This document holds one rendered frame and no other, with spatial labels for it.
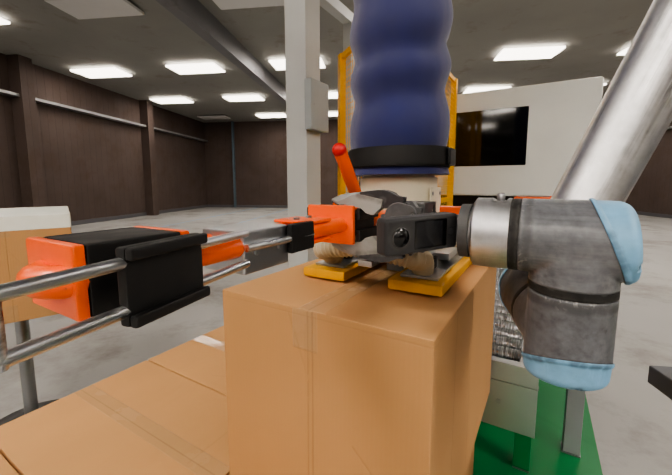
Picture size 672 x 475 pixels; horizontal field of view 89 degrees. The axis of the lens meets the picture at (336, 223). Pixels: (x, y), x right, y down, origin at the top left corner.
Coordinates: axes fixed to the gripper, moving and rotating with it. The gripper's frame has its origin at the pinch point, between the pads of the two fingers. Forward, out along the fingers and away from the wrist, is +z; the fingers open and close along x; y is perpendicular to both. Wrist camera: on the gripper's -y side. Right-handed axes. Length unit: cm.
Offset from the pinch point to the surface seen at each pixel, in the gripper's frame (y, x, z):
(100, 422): -9, -54, 64
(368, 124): 17.1, 17.9, 2.8
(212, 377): 19, -54, 56
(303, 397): -4.2, -28.5, 3.6
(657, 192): 1527, -25, -364
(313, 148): 137, 28, 100
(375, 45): 17.7, 32.8, 1.8
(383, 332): -4.4, -14.0, -10.3
